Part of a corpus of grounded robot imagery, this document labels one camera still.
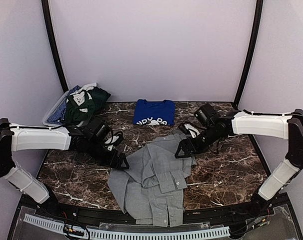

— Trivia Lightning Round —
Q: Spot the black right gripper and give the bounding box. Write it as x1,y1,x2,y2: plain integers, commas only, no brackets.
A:
175,124,223,158

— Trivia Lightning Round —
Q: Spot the grey button shirt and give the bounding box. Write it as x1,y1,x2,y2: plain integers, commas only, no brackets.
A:
106,129,199,228

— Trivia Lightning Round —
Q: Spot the blue printed t-shirt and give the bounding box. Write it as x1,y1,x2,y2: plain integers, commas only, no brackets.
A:
133,99,176,126

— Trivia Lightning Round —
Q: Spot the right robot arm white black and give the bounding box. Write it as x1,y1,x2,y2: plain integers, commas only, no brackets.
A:
174,104,303,217

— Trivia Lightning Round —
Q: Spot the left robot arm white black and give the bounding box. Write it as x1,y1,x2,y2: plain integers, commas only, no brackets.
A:
0,118,130,218

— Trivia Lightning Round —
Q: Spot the dark garment under pile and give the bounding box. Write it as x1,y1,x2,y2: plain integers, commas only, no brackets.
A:
88,87,111,112

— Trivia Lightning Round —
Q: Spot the grey plastic laundry basket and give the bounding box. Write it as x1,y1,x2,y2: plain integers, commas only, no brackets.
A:
41,90,85,127

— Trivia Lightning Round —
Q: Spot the dark green white garment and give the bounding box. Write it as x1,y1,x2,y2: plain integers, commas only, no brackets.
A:
64,90,96,124

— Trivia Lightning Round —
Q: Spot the blue patterned garment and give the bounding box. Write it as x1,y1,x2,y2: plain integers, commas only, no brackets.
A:
42,85,80,126

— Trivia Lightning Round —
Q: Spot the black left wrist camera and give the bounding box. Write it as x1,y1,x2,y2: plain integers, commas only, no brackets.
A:
86,117,124,147

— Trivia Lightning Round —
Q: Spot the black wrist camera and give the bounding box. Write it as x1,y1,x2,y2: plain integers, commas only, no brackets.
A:
86,117,124,147
178,102,221,137

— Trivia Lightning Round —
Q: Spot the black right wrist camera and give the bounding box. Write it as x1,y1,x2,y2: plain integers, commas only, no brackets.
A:
178,102,221,137

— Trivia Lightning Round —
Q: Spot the white slotted cable duct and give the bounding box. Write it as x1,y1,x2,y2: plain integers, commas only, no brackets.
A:
23,213,230,240

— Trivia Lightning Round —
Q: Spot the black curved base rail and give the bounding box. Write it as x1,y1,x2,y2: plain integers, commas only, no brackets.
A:
19,193,289,228

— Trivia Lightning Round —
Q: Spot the right black frame post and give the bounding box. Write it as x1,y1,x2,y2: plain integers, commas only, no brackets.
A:
233,0,264,109

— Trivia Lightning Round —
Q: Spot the black frame post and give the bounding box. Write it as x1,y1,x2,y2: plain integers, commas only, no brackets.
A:
233,0,264,109
41,0,69,92

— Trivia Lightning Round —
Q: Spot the left black frame post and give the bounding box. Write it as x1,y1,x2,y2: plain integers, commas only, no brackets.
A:
41,0,69,92

